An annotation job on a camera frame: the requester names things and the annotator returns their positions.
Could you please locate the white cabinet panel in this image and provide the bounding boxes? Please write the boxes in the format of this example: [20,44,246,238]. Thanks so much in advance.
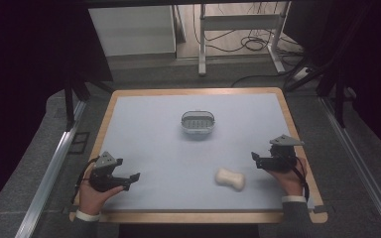
[87,5,178,58]

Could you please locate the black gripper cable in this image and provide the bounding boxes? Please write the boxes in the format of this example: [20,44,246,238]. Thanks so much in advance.
[70,156,101,205]
[292,156,311,203]

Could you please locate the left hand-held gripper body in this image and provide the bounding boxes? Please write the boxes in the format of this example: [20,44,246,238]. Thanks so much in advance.
[88,151,124,193]

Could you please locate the grey oval soap dish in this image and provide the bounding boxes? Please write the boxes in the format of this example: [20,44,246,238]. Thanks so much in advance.
[181,110,216,135]

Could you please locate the black floor grille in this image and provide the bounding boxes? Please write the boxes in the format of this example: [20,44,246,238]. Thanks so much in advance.
[67,131,91,156]

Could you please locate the white metal stand frame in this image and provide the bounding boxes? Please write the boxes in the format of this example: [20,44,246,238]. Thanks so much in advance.
[197,1,292,76]

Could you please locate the person's left hand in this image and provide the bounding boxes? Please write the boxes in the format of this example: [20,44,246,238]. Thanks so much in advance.
[77,178,125,215]

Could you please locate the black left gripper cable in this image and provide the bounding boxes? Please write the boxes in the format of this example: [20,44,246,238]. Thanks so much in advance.
[70,156,101,205]

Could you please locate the black metal stand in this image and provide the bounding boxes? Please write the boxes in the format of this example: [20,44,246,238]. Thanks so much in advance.
[63,70,115,133]
[283,49,358,129]

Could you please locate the aluminium floor rail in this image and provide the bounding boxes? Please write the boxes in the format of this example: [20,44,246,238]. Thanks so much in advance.
[319,96,381,238]
[14,99,87,238]

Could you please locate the black floor cables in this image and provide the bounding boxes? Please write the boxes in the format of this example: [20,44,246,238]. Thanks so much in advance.
[192,2,307,88]

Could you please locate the white power strip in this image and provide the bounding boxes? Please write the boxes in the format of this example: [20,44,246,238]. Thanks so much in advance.
[293,66,313,82]

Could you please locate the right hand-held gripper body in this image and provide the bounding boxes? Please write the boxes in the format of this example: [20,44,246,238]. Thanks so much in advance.
[269,134,306,174]

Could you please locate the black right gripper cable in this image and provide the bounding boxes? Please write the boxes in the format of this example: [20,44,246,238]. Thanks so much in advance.
[292,156,311,203]

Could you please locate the dark curtain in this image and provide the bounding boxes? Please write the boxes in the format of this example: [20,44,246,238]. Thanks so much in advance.
[0,0,113,222]
[282,0,381,163]

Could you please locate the person's right hand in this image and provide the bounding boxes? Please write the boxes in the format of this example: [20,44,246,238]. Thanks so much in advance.
[265,157,309,198]

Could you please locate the beige bone-shaped toy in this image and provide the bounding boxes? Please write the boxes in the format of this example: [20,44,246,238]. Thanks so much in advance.
[214,167,247,192]

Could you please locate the light grey table mat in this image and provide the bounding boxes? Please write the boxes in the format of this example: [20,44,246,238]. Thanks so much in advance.
[99,92,316,211]

